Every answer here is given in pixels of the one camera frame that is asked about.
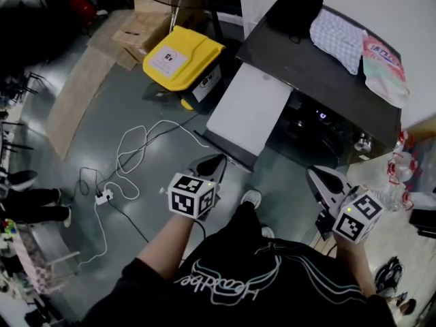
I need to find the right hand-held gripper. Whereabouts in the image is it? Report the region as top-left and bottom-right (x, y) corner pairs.
(306, 165), (386, 245)

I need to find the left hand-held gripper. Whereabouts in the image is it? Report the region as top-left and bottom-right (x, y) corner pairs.
(168, 153), (228, 221)

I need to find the person's left forearm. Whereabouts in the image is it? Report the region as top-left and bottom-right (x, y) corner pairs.
(136, 213), (206, 283)

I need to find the person's right forearm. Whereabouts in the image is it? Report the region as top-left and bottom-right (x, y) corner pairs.
(332, 233), (377, 298)

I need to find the silver washing machine knob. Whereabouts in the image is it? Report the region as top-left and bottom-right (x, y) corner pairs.
(354, 133), (373, 153)

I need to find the dark grey washing machine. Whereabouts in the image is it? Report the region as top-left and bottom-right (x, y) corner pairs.
(234, 0), (403, 170)

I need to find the pink detergent bag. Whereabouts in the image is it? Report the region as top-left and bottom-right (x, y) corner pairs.
(361, 34), (411, 109)

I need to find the pack of clear water bottles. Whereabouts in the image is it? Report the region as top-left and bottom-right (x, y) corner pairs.
(373, 129), (425, 214)

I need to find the person's white left shoe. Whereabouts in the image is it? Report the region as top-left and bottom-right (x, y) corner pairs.
(240, 189), (263, 209)

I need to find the black box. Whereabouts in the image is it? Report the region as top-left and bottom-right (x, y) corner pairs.
(408, 208), (436, 240)

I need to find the white power strip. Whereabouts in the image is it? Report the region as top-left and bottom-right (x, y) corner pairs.
(95, 189), (115, 206)

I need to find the person's black printed shirt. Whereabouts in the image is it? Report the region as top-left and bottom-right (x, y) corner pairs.
(80, 202), (399, 327)

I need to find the yellow-lidded black bin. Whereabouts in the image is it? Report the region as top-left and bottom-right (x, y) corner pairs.
(142, 25), (227, 114)

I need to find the flat brown cardboard sheet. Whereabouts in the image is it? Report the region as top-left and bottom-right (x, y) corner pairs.
(45, 44), (127, 162)

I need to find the brown cardboard box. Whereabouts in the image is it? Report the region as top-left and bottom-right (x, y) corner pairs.
(111, 0), (205, 72)

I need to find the white checked cloth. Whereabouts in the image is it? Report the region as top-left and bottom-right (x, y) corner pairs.
(309, 8), (368, 76)

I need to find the black standing fan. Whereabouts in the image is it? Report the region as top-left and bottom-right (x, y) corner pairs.
(124, 0), (264, 44)

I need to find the black cloth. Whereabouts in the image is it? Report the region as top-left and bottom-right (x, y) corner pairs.
(266, 0), (324, 44)

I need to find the red chair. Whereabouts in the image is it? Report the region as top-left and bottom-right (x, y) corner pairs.
(67, 0), (100, 27)

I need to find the coiled black cable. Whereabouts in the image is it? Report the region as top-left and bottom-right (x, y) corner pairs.
(374, 256), (405, 295)

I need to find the white cable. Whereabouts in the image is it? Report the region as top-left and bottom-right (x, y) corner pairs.
(76, 119), (211, 270)

